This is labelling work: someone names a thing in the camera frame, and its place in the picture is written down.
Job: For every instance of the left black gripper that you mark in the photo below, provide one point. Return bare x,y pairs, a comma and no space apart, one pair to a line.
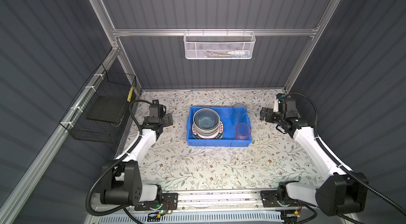
167,119

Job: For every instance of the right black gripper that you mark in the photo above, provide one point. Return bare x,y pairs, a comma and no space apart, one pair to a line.
267,117

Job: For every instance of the pink translucent plastic cup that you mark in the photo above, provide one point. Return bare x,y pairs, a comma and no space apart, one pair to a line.
242,131

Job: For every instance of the blue translucent plastic cup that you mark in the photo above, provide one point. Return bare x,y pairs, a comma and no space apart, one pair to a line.
239,114

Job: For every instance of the dark blue ceramic bowl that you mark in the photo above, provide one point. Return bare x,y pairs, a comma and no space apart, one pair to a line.
206,113

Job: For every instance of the pink ceramic bowl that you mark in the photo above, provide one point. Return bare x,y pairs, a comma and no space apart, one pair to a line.
209,134

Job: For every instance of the blue plastic bin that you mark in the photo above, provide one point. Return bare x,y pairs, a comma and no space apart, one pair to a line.
227,140

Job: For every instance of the green ceramic bowl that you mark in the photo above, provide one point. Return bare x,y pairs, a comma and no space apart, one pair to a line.
207,126

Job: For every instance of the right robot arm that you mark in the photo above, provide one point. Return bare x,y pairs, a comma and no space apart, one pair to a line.
340,193

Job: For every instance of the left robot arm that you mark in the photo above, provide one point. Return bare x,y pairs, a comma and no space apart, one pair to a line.
122,185

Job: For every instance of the yellow tag on basket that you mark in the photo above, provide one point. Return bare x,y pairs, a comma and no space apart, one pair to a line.
129,97

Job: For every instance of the black pad in basket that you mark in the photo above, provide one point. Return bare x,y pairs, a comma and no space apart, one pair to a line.
107,109

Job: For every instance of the white marker in basket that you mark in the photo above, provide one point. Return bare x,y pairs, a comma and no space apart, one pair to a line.
239,54

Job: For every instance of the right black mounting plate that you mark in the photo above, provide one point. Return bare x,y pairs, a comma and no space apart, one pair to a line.
275,198

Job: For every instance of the black mounting plate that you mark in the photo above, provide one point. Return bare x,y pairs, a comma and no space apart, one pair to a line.
166,201
275,198

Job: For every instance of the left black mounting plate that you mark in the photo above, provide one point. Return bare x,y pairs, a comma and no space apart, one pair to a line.
166,201

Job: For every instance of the black wire wall basket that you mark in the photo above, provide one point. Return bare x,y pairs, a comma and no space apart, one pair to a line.
104,82

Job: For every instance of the white wire mesh basket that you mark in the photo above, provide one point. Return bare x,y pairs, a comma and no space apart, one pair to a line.
214,44

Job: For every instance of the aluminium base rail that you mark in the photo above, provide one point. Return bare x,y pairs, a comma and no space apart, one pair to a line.
239,206

